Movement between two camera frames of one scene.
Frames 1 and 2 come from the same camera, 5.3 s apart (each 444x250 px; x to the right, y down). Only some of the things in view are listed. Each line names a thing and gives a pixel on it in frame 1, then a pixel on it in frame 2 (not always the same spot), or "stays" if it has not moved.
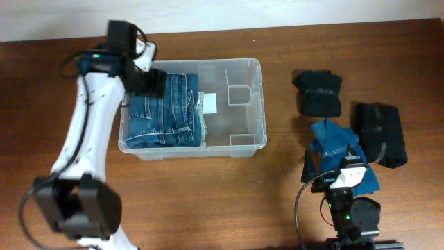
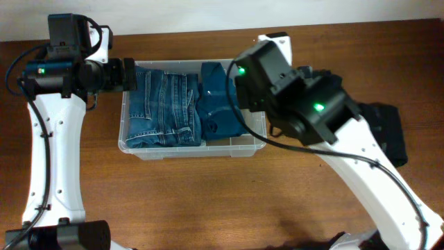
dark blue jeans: [173, 121] stays
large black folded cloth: [380, 134] stays
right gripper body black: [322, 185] -> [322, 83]
